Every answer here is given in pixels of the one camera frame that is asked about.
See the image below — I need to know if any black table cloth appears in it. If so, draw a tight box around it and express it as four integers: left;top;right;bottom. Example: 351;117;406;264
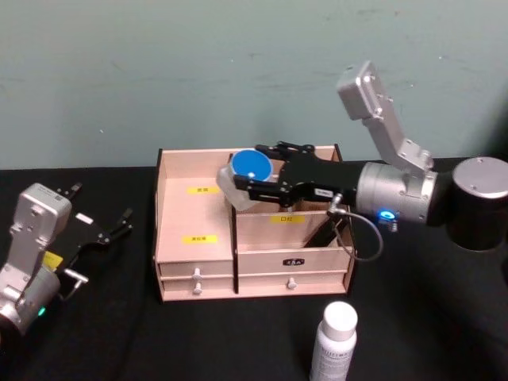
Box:
0;157;508;381

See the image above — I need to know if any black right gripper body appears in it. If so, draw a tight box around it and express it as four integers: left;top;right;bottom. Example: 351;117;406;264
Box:
276;152;364;209

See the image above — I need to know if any white plastic bottle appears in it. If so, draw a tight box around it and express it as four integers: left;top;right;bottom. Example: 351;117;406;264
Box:
308;301;360;381

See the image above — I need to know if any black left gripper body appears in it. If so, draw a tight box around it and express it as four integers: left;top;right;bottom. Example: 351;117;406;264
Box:
42;212;113;272

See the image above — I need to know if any wide wooden drawer white knob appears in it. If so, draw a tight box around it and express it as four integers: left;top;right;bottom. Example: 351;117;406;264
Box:
237;270;351;295

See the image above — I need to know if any narrow wooden drawer white knob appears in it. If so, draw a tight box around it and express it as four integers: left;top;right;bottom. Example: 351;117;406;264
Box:
160;276;235;302
157;260;235;279

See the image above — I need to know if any thin dark right gripper cable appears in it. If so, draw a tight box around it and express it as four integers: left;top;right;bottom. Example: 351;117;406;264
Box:
326;193;384;262

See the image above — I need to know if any wooden desk organizer box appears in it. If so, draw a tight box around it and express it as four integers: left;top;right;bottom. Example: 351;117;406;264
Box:
152;143;356;305

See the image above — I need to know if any clear jar with blue lid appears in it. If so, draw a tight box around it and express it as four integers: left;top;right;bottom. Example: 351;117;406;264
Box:
215;148;275;212

